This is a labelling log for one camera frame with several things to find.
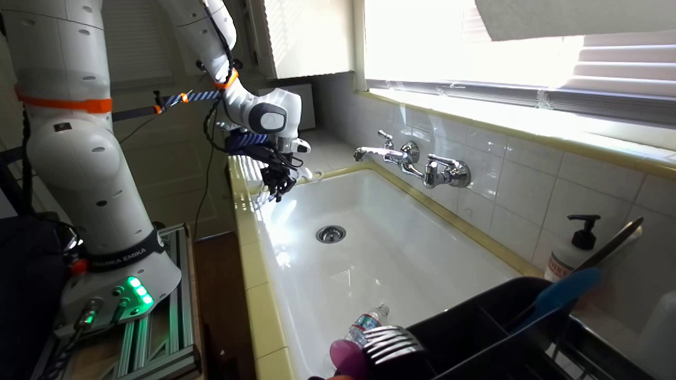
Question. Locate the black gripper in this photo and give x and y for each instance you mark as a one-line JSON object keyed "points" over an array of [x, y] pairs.
{"points": [[282, 170]]}

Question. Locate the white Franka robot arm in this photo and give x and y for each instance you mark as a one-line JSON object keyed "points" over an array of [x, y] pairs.
{"points": [[76, 161]]}

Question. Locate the metal sink drain strainer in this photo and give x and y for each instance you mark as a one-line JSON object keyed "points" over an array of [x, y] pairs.
{"points": [[329, 235]]}

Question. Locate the white sink basin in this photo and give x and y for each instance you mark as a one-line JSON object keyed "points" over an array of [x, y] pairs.
{"points": [[392, 260]]}

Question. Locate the clear plastic water bottle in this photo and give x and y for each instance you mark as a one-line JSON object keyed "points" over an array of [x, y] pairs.
{"points": [[365, 325]]}

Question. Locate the purple cup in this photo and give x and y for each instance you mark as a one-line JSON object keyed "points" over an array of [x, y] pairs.
{"points": [[348, 360]]}

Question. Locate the ribbed silver cup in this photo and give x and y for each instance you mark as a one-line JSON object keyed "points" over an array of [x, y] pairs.
{"points": [[390, 344]]}

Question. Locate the black dish rack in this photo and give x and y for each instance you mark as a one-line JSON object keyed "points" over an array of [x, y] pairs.
{"points": [[477, 338]]}

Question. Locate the white soap pump bottle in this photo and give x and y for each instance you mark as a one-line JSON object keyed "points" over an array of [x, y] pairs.
{"points": [[563, 260]]}

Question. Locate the blue dish brush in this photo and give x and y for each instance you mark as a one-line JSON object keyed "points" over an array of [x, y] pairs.
{"points": [[563, 292]]}

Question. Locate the white window blinds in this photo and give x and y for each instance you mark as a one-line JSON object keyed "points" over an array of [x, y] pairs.
{"points": [[626, 66]]}

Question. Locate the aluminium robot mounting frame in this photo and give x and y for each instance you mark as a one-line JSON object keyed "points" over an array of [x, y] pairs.
{"points": [[176, 310]]}

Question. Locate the chrome wall faucet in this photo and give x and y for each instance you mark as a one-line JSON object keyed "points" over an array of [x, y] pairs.
{"points": [[440, 172]]}

